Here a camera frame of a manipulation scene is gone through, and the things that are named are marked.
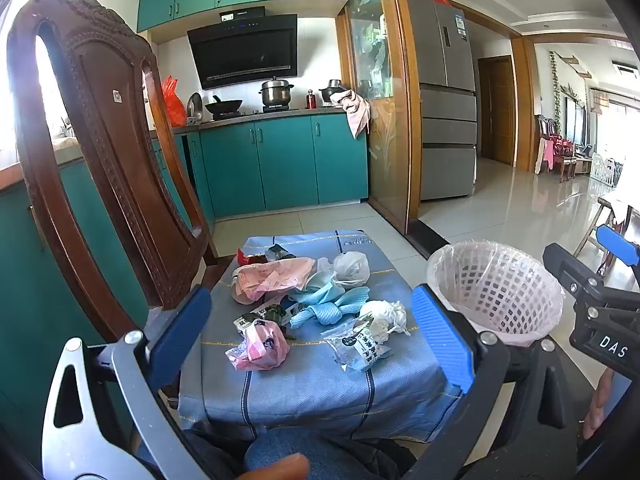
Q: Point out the small pink plastic bag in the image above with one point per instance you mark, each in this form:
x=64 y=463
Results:
x=260 y=347

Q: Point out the dark green wrapper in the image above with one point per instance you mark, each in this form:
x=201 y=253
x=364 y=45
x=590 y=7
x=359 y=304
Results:
x=277 y=251

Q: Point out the white crumpled tissue ball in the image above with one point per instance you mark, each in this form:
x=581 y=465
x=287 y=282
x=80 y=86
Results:
x=350 y=270

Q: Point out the red bottle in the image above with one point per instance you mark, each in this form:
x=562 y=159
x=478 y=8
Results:
x=311 y=100

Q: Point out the small dark green packet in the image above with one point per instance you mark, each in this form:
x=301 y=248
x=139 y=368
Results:
x=280 y=320

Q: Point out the person's left hand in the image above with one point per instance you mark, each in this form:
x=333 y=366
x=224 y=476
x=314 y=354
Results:
x=275 y=466

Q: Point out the white plastic mesh basket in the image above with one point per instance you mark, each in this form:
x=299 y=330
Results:
x=495 y=280

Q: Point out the red wrapper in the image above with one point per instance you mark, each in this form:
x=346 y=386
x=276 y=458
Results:
x=245 y=258

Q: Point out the blue face mask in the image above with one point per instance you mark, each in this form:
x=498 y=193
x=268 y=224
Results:
x=320 y=292

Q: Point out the red plastic bag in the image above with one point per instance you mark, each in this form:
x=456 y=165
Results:
x=174 y=105

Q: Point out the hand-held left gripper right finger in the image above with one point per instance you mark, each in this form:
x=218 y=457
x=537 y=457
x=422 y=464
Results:
x=442 y=340

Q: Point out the steel cooking pot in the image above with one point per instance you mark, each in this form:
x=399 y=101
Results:
x=275 y=92

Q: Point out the blue white cardboard box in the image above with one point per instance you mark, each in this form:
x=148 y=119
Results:
x=252 y=321

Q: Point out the wooden framed glass door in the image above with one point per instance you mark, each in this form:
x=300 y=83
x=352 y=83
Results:
x=385 y=110

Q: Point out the clear snack packet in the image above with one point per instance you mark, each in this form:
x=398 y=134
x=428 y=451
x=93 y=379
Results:
x=360 y=352

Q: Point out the blue knotted cloth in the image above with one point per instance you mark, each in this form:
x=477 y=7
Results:
x=330 y=312

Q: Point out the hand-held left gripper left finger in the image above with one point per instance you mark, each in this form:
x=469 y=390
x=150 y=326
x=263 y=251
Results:
x=180 y=332

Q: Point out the white crumpled plastic bag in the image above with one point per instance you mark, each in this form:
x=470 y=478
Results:
x=382 y=317

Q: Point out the black range hood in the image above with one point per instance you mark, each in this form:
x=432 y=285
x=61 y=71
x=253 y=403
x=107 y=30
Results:
x=240 y=55

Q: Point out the blue striped cloth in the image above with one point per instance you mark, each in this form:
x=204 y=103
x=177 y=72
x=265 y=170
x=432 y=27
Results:
x=300 y=385

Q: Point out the pink hanging towel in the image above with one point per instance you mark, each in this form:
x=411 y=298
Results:
x=357 y=115

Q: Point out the large pink plastic bag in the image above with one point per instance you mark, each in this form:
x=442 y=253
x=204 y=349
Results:
x=270 y=277

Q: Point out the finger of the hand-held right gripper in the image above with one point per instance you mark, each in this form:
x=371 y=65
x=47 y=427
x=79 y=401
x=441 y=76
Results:
x=617 y=242
x=567 y=265

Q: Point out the steel pan lid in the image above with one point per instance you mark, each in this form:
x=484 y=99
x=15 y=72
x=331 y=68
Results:
x=194 y=106

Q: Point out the carved wooden chair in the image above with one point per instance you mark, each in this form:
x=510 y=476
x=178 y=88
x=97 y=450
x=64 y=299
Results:
x=100 y=160

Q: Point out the brown wooden door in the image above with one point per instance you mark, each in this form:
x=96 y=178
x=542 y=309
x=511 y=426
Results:
x=497 y=110

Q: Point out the black wok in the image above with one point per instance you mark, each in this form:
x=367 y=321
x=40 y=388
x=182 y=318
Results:
x=224 y=106

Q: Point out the pink covered chairs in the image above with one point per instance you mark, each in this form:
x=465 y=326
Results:
x=552 y=150

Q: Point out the grey refrigerator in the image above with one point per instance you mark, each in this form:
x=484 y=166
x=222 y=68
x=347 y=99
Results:
x=445 y=110

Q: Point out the white lined waste basket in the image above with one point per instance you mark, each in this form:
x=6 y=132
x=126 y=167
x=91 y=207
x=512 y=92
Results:
x=450 y=260

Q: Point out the person's right hand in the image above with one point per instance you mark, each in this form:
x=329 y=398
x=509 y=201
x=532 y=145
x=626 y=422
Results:
x=600 y=400

